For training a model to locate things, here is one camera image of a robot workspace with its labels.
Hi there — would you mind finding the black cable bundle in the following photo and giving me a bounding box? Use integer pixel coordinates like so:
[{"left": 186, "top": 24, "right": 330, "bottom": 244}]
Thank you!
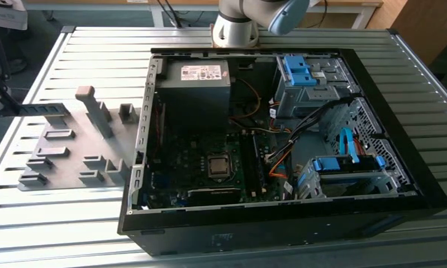
[{"left": 266, "top": 97, "right": 354, "bottom": 165}]

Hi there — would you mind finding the blue RAM stick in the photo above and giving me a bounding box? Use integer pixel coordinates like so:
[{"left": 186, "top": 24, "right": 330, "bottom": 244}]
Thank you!
[{"left": 17, "top": 102, "right": 67, "bottom": 117}]

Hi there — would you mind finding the silver CPU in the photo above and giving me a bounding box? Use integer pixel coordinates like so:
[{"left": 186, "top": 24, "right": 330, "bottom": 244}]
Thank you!
[{"left": 208, "top": 156, "right": 232, "bottom": 177}]

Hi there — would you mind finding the blue empty disk carrier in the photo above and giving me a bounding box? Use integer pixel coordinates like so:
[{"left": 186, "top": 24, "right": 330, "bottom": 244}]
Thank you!
[{"left": 283, "top": 55, "right": 318, "bottom": 87}]

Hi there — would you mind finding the blue flat data cable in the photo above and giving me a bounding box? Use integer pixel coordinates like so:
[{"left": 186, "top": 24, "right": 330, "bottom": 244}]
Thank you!
[{"left": 339, "top": 127, "right": 361, "bottom": 164}]

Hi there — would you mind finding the black open PC case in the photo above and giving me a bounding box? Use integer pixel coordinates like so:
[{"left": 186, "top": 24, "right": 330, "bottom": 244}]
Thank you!
[{"left": 118, "top": 47, "right": 447, "bottom": 256}]

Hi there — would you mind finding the grey power supply unit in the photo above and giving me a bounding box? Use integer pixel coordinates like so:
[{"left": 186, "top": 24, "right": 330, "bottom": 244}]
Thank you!
[{"left": 156, "top": 59, "right": 232, "bottom": 132}]

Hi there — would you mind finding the black graphics card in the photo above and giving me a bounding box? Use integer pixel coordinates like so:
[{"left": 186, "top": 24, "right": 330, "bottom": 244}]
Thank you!
[{"left": 188, "top": 187, "right": 243, "bottom": 207}]

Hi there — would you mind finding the low grey drive cage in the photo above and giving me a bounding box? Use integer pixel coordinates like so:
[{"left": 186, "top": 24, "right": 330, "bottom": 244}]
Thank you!
[{"left": 297, "top": 155, "right": 418, "bottom": 199}]

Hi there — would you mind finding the tall grey drive cage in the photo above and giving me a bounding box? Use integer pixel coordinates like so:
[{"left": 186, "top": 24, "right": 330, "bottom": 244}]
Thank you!
[{"left": 274, "top": 55, "right": 361, "bottom": 119}]

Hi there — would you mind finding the wooden cabinet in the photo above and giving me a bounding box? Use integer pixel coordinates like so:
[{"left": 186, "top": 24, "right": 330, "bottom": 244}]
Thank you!
[{"left": 367, "top": 0, "right": 447, "bottom": 67}]

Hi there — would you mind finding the orange flat cable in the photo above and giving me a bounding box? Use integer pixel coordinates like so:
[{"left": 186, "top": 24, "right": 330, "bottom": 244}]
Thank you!
[{"left": 269, "top": 150, "right": 295, "bottom": 178}]

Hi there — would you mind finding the black wheeled cart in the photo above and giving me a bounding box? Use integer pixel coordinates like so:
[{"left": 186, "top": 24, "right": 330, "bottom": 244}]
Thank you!
[{"left": 5, "top": 29, "right": 34, "bottom": 75}]

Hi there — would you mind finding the blue carrier with disk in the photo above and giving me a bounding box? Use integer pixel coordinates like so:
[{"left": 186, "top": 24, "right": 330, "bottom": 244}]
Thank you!
[{"left": 313, "top": 155, "right": 387, "bottom": 173}]

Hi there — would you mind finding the green motherboard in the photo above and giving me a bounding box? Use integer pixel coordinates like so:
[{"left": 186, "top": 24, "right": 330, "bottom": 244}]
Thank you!
[{"left": 148, "top": 131, "right": 289, "bottom": 209}]

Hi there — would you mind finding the grey parts rack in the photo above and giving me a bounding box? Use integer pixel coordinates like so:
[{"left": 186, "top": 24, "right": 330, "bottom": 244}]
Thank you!
[{"left": 17, "top": 85, "right": 142, "bottom": 192}]

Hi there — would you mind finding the thin orange wire loop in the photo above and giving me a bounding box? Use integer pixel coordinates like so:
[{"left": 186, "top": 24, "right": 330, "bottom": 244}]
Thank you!
[{"left": 228, "top": 78, "right": 262, "bottom": 119}]

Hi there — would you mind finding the white-framed wooden desk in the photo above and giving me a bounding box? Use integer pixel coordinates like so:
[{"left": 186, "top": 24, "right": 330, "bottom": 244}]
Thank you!
[{"left": 24, "top": 0, "right": 385, "bottom": 29}]

